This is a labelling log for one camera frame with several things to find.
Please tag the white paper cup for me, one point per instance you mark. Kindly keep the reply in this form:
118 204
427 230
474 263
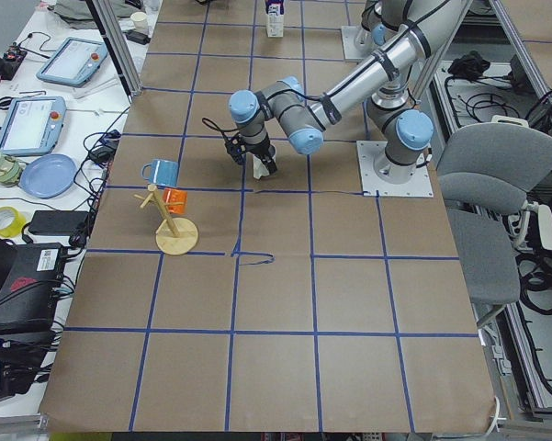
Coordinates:
140 22

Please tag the yellow tape roll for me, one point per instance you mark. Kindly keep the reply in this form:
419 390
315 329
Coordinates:
11 222

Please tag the blue mug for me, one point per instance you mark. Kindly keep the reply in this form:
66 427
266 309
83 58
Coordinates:
160 172

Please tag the orange mug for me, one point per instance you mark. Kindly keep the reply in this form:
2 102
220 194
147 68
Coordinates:
175 200

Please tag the blue plate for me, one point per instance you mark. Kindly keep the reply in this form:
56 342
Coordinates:
48 176

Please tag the blue teach pendant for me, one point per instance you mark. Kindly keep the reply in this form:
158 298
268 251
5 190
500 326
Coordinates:
74 63
32 126

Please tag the black computer box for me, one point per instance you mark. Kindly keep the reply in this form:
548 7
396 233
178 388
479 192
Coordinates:
29 274

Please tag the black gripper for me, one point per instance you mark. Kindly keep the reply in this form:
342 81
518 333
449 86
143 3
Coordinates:
262 152

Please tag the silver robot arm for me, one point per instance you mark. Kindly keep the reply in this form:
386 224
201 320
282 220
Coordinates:
373 31
413 31

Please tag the black power adapter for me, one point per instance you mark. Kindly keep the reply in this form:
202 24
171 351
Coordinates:
57 222

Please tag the far blue teach pendant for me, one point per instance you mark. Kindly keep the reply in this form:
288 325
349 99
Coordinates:
74 63

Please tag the white mug grey inside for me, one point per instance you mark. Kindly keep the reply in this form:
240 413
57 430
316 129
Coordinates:
259 169

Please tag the grey office chair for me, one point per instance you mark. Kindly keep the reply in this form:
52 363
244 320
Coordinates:
485 173

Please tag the blue white milk carton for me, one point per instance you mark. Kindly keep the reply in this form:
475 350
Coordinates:
274 16

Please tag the aluminium frame post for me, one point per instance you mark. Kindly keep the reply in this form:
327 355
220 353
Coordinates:
109 29

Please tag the near blue teach pendant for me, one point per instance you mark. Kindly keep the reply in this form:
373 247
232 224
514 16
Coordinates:
32 126

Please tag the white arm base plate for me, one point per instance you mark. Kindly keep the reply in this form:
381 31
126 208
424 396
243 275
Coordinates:
351 53
382 178

